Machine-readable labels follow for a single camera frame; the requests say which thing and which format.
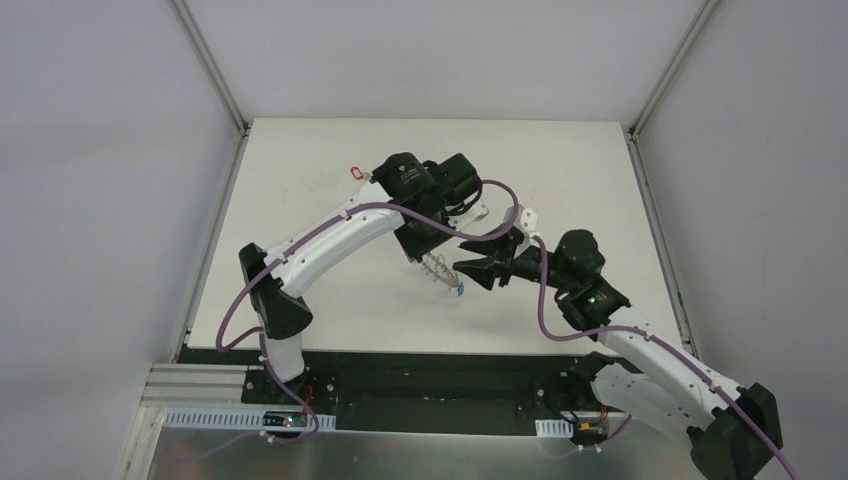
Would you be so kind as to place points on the white cable duct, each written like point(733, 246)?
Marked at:
point(286, 421)
point(553, 428)

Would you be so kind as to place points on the right white cable duct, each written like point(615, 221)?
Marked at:
point(553, 428)

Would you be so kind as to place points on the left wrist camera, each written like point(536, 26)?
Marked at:
point(478, 212)

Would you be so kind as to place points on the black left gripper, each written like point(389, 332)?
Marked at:
point(419, 245)

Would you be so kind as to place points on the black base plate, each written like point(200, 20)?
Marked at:
point(499, 395)

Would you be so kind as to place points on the aluminium frame rail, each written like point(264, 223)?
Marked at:
point(205, 56)

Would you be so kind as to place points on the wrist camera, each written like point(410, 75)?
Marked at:
point(524, 219)
point(478, 212)

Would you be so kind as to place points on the left white cable duct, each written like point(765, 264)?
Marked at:
point(286, 421)

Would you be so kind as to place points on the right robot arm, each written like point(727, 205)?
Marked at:
point(731, 431)

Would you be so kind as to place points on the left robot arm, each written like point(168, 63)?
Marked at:
point(414, 200)

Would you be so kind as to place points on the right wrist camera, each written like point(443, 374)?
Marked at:
point(524, 219)

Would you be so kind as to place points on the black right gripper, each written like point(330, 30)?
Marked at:
point(502, 266)

